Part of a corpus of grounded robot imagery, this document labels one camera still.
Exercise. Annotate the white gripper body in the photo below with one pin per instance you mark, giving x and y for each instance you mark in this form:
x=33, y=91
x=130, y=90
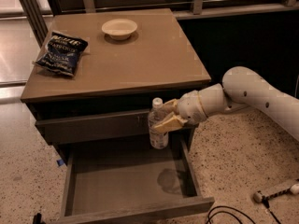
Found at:
x=191, y=108

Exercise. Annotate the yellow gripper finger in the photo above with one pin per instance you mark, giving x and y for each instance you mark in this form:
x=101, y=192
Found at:
x=171, y=106
x=170, y=123

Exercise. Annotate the clear plastic water bottle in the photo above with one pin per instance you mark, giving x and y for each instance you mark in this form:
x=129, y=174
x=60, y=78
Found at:
x=157, y=140

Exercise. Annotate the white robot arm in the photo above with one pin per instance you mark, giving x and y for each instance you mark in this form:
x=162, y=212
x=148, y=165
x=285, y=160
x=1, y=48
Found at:
x=241, y=87

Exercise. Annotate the closed top drawer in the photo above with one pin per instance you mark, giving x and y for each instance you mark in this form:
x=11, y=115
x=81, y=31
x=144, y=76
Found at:
x=94, y=127

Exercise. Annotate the brown wooden drawer cabinet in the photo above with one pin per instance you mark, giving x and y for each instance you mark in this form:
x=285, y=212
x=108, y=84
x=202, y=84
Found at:
x=115, y=76

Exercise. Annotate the open middle drawer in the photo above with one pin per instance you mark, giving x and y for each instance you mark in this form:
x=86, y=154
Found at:
x=126, y=181

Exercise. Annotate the white paper bowl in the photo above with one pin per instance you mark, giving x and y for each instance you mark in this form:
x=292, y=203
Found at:
x=119, y=29

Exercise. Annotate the blue tape piece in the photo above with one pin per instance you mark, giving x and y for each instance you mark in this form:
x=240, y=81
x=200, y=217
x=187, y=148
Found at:
x=60, y=162

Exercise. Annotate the dark blue chip bag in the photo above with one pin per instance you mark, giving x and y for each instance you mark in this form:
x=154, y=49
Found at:
x=62, y=54

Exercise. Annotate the white striped floor tool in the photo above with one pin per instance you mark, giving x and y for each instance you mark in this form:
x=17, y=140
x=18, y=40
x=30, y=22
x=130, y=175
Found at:
x=288, y=186

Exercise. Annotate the black object at bottom edge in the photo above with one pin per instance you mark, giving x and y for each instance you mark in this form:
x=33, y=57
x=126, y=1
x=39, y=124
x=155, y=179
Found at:
x=38, y=219

